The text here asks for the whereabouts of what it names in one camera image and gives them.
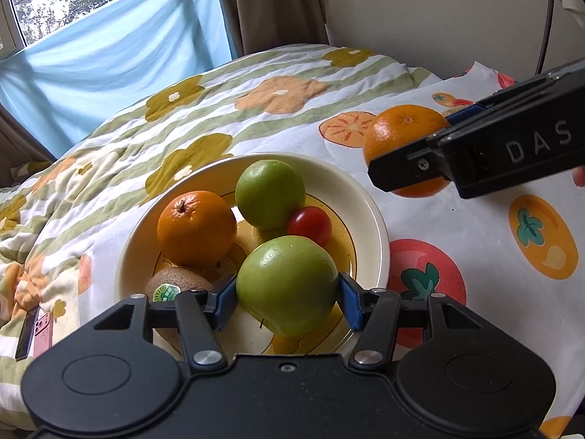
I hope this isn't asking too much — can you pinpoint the green apple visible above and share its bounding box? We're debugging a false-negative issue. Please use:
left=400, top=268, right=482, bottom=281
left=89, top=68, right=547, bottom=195
left=235, top=160, right=307, bottom=230
left=236, top=235, right=340, bottom=339

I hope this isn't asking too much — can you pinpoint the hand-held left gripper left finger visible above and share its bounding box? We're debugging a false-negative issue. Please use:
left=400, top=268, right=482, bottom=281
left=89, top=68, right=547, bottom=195
left=94, top=273, right=238, bottom=372

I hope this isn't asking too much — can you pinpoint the black cable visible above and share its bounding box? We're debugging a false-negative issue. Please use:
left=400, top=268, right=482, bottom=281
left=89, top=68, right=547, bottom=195
left=537, top=0, right=557, bottom=76

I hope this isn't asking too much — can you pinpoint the brown kiwi with green sticker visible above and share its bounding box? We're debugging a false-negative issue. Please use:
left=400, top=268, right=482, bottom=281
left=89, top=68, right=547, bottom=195
left=145, top=267, right=215, bottom=350

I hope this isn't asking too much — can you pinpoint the floral striped blanket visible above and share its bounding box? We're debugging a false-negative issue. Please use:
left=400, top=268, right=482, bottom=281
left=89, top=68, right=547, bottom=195
left=0, top=45, right=439, bottom=431

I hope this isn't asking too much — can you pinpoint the orange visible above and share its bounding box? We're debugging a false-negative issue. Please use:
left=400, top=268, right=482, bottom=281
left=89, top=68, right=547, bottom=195
left=363, top=104, right=453, bottom=199
left=156, top=191, right=238, bottom=268

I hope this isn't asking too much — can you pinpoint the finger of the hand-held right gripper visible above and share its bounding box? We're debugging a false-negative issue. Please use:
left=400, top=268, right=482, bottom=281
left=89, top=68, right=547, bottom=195
left=368, top=129, right=453, bottom=193
left=445, top=73, right=563, bottom=126

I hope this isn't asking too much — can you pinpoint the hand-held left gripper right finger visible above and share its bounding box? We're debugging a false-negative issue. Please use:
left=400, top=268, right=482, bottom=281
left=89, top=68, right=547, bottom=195
left=337, top=272, right=484, bottom=371

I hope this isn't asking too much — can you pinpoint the cream bowl with yellow print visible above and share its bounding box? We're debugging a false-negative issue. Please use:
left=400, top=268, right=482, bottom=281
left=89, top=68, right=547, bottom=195
left=113, top=153, right=391, bottom=357

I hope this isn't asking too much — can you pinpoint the brown curtain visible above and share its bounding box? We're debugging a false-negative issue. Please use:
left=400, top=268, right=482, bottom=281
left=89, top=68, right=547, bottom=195
left=210, top=0, right=330, bottom=58
left=0, top=105, right=53, bottom=188

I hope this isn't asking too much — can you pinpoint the red cherry tomato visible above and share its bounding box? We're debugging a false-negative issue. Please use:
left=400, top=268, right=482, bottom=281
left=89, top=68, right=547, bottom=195
left=287, top=207, right=333, bottom=248

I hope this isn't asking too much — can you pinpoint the light blue hanging cloth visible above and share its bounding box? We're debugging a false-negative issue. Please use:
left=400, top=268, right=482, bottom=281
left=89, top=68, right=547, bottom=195
left=0, top=0, right=234, bottom=158

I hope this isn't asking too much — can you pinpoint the pink phone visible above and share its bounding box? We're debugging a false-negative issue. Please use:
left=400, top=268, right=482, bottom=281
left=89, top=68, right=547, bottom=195
left=32, top=311, right=54, bottom=357

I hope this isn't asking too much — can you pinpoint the black phone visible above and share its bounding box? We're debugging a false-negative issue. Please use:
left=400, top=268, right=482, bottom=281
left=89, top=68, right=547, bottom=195
left=15, top=306, right=42, bottom=361

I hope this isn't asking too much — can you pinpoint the white fruit-print tablecloth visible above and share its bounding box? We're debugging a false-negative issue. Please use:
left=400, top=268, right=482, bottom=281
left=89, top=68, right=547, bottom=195
left=78, top=61, right=585, bottom=439

